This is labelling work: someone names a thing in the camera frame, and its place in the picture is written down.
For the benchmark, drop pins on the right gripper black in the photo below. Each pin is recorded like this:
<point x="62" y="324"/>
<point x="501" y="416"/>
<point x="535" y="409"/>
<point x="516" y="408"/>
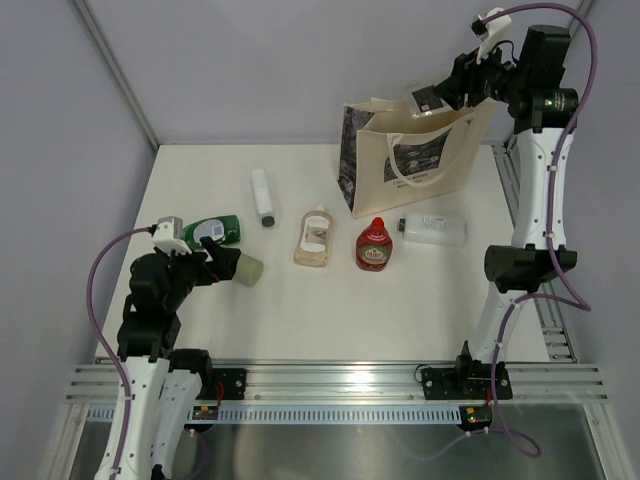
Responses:
<point x="466" y="72"/>

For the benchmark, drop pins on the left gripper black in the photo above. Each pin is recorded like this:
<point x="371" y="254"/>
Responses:
<point x="224" y="261"/>

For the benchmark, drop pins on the black labelled pouch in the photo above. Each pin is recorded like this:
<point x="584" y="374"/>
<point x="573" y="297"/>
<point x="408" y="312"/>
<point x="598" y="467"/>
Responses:
<point x="424" y="101"/>

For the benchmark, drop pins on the green bottle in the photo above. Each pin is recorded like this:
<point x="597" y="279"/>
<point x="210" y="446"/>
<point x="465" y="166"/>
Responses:
<point x="224" y="230"/>

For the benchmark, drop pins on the white tube bottle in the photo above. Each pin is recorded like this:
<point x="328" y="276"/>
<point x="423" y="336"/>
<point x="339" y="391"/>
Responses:
<point x="262" y="198"/>

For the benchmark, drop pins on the clear amber soap bottle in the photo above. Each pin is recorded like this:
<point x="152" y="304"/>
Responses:
<point x="316" y="228"/>

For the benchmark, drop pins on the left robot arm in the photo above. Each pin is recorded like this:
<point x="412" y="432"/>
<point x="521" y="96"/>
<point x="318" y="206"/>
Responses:
<point x="159" y="383"/>

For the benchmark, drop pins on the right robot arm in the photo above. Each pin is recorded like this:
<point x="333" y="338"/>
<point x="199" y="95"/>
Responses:
<point x="543" y="115"/>

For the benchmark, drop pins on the canvas tote bag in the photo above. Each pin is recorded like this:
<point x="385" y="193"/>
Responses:
<point x="390" y="158"/>

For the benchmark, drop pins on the pale green cylinder container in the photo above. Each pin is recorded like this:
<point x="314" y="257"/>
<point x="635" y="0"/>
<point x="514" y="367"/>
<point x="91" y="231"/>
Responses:
<point x="248" y="270"/>

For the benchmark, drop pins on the clear flat bottle black cap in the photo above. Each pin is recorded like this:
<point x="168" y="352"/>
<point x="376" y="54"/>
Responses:
<point x="432" y="229"/>

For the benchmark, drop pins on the red Fairy dish soap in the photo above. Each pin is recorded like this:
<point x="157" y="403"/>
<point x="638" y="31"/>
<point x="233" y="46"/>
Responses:
<point x="374" y="246"/>

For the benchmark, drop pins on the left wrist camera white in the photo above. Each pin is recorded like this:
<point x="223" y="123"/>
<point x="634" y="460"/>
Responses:
<point x="167" y="237"/>

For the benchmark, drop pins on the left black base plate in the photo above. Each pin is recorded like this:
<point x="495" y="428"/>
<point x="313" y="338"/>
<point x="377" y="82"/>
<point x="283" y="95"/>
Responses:
<point x="219" y="384"/>

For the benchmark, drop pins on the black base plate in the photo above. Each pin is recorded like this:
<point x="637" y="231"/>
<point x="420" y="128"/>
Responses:
<point x="219" y="384"/>
<point x="476" y="384"/>

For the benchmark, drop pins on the white slotted cable duct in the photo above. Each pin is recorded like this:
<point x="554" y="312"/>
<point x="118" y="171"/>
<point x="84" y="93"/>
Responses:
<point x="326" y="415"/>

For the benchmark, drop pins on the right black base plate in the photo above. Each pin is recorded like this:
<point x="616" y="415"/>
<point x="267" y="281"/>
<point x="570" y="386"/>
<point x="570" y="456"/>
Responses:
<point x="476" y="384"/>

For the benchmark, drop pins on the aluminium front rail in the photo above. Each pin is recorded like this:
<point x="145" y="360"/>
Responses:
<point x="373" y="383"/>

